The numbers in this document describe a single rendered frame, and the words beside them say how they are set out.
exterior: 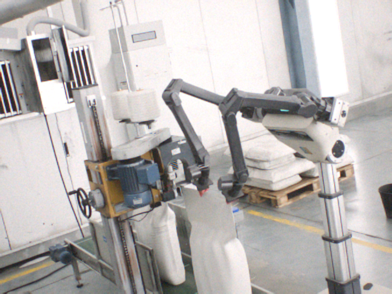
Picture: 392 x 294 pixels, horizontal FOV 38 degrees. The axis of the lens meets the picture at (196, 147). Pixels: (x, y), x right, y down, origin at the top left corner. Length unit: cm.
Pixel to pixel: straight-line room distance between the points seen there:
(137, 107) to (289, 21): 630
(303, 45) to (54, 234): 481
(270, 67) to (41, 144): 428
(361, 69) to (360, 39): 52
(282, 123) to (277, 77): 603
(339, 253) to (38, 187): 347
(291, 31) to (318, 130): 630
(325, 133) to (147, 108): 93
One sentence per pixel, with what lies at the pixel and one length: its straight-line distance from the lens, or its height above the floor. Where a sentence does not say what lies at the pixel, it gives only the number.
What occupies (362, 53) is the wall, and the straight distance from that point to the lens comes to 1034.
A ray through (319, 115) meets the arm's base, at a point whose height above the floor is 146.
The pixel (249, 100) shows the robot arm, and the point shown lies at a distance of 250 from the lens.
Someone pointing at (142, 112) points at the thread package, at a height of 158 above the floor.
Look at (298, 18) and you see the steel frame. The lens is 886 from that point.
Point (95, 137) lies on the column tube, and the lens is 318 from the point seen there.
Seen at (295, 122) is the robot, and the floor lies 140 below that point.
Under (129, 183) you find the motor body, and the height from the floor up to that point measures 123.
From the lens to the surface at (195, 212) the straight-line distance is 329.
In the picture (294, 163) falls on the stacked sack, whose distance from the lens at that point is 619.
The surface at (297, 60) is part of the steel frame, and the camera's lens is 912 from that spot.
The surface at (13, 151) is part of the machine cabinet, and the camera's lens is 580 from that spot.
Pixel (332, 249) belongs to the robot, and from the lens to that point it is 331.
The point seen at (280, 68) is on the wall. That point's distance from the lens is 905.
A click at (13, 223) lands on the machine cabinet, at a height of 46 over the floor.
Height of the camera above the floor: 194
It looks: 11 degrees down
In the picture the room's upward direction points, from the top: 11 degrees counter-clockwise
